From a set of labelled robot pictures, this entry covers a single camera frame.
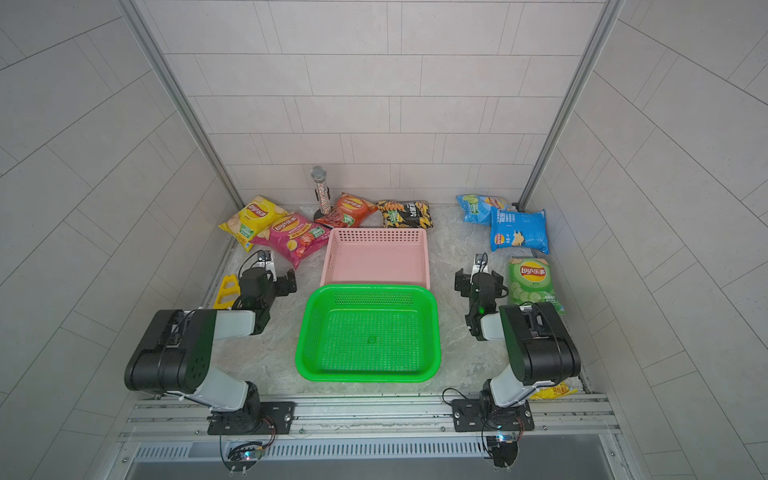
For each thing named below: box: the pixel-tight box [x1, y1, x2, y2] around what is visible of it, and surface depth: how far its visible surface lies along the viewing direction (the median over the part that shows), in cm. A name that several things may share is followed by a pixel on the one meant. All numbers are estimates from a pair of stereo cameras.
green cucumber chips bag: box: [508, 257, 566, 315], surface depth 91 cm
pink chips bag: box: [251, 212, 332, 270], surface depth 98 cm
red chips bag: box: [314, 192, 378, 228], surface depth 107 cm
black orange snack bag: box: [376, 200, 433, 229], surface depth 108 cm
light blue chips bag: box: [456, 194, 510, 227], surface depth 110 cm
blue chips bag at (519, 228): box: [490, 206, 550, 255], surface depth 103 cm
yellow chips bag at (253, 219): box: [218, 196, 290, 252], surface depth 107 cm
